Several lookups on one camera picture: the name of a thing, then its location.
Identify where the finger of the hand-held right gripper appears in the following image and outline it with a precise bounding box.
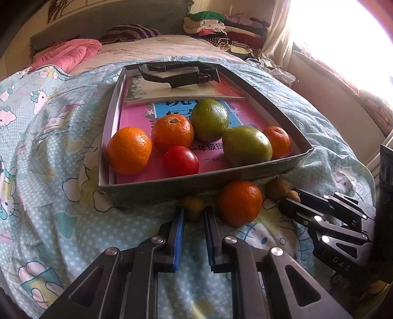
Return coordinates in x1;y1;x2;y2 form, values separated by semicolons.
295;188;377;227
279;198;369;243

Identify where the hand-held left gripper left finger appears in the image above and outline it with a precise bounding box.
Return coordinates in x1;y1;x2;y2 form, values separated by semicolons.
40;206;185;319

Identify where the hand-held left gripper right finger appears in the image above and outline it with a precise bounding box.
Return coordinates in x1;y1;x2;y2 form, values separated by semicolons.
203;205;353;319

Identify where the grey cardboard box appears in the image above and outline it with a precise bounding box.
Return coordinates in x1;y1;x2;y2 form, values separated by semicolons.
98;61;314;211

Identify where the small orange mandarin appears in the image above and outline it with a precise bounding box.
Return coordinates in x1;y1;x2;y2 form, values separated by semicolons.
262;126;291;159

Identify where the red tomato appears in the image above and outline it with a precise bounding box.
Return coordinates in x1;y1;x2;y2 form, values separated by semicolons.
162;146;200;177

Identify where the pointed green citrus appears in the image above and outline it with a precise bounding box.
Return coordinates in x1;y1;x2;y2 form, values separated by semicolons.
222;126;273;168

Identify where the large orange mandarin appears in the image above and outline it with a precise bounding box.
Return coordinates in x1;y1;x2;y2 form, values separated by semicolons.
106;127;153;175

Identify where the orange mandarin with stem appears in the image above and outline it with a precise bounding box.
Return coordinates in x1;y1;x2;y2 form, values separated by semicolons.
151;113;195;153

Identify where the round green citrus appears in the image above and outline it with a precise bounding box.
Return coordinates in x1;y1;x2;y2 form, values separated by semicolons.
190;99;230;142

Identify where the cartoon cat printed blanket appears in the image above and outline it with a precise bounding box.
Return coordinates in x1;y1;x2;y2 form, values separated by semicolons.
0;58;377;319

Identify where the pink book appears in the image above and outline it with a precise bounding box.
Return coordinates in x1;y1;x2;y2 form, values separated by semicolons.
115;100;295;185

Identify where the thin pale booklet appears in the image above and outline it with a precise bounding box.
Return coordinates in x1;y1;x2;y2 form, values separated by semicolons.
124;74;248;107

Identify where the black metal gripper part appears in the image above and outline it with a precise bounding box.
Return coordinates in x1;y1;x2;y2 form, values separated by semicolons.
138;61;221;89

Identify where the beige curtain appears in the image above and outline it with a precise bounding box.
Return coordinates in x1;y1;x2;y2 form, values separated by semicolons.
262;0;297;68

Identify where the white bed sheet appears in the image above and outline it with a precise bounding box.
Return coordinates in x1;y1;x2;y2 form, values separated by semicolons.
68;34;243;76

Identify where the pile of folded clothes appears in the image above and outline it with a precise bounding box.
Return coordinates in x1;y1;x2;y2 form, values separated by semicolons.
183;11;272;59

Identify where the dark striped pillow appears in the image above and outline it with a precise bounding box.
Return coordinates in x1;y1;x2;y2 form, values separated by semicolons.
100;25;162;45

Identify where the pink quilt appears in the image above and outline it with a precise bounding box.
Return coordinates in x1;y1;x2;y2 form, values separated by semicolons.
29;39;102;72

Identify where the grey-green headboard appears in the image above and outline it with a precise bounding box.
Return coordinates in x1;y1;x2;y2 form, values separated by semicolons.
30;0;195;57

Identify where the wall poster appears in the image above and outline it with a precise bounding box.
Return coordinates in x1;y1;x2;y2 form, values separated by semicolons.
47;0;105;23

